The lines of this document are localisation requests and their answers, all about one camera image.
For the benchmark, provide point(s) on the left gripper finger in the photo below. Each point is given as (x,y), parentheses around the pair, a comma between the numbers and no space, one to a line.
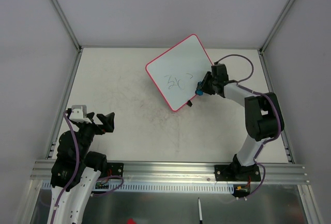
(90,116)
(107,122)

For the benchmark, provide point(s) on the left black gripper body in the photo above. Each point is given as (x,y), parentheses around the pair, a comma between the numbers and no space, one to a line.
(95,124)

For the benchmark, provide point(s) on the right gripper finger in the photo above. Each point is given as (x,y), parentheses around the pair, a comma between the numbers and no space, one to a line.
(202,89)
(206,80)

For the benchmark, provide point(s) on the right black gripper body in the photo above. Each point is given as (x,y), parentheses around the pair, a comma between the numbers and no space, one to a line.
(207,84)

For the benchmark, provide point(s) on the blue whiteboard eraser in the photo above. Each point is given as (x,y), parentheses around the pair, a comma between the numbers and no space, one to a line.
(199,92)

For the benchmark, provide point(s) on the pink framed whiteboard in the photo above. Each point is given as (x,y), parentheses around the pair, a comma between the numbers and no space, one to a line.
(177,71)

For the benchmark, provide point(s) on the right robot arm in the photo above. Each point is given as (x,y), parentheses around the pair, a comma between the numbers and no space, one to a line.
(263,122)

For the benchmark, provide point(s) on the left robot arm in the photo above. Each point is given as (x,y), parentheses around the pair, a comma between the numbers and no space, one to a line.
(77,169)

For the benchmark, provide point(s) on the black whiteboard foot clip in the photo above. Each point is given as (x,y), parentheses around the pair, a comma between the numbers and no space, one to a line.
(189,103)

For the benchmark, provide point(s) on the red object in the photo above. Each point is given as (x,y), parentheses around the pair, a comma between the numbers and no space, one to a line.
(131,221)

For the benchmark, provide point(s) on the white marker pen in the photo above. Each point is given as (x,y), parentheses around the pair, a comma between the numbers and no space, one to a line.
(200,211)

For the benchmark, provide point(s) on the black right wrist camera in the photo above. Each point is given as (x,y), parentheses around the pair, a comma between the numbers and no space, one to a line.
(219,72)

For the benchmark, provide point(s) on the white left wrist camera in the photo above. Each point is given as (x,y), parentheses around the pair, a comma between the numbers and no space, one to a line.
(79,114)

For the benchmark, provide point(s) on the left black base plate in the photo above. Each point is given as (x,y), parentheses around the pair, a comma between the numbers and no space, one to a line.
(114,169)

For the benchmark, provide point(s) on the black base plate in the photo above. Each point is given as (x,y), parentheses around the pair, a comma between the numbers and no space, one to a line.
(114,169)
(241,174)

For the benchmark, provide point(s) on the white slotted cable duct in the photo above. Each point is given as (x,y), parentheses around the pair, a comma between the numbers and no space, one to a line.
(176,187)

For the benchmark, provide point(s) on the aluminium mounting rail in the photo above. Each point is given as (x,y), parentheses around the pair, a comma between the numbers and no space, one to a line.
(196,172)

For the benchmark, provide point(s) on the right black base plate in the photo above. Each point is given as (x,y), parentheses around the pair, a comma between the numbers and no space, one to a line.
(241,174)

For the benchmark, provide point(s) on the left aluminium frame post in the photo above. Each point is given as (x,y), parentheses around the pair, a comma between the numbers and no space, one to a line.
(59,11)

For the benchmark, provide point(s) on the aluminium frame post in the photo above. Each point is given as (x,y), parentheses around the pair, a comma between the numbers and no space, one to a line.
(59,11)
(277,25)

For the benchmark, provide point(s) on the right aluminium frame post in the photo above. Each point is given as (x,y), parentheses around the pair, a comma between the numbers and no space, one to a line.
(277,25)

